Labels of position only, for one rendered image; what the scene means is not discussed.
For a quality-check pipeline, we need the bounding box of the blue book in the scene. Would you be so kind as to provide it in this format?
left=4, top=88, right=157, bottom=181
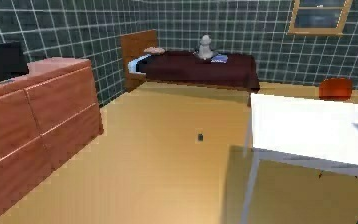
left=210, top=54, right=229, bottom=64

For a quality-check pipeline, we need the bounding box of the white table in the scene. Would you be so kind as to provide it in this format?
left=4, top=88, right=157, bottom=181
left=239, top=92, right=358, bottom=224

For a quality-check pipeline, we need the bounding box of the black television set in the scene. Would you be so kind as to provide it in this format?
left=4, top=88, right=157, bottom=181
left=0, top=41, right=30, bottom=85

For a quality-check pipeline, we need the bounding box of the orange chair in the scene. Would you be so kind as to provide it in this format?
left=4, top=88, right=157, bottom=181
left=318, top=77, right=354, bottom=101

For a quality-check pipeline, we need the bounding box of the wooden framed window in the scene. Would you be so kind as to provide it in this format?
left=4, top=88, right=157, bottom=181
left=287, top=0, right=354, bottom=37

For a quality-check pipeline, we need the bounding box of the wooden bed with maroon cover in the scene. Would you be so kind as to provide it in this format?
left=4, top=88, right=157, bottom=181
left=120, top=29, right=261, bottom=94

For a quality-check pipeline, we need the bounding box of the grey plush toy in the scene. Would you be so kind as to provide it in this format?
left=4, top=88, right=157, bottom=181
left=194, top=33, right=219, bottom=61

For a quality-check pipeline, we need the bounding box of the pink pillow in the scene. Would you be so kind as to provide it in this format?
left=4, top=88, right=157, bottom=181
left=143, top=46, right=166, bottom=55

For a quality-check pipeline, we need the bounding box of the brown wooden chest of drawers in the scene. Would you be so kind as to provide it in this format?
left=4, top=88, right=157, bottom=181
left=0, top=58, right=105, bottom=224

